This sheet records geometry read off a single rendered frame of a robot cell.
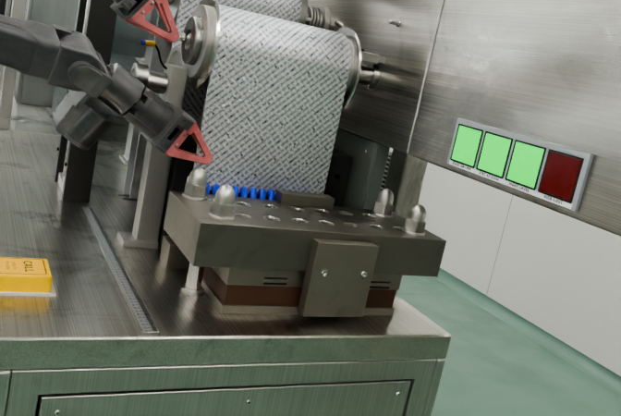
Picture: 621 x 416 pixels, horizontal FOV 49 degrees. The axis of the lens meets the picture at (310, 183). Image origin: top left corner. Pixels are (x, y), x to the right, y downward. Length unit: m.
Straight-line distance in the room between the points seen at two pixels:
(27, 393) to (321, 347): 0.37
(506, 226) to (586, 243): 0.59
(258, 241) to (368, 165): 0.37
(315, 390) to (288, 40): 0.53
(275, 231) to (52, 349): 0.31
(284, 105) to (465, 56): 0.29
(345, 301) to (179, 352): 0.26
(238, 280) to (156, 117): 0.27
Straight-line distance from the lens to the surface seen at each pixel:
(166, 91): 1.13
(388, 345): 1.02
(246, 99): 1.08
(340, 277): 0.98
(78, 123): 1.02
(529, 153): 0.91
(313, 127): 1.14
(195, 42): 1.08
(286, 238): 0.94
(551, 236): 4.06
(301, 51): 1.11
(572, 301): 3.96
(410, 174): 1.42
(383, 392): 1.06
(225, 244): 0.91
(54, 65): 0.96
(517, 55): 0.97
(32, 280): 0.94
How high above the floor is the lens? 1.26
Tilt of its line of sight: 10 degrees down
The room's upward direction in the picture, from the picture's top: 12 degrees clockwise
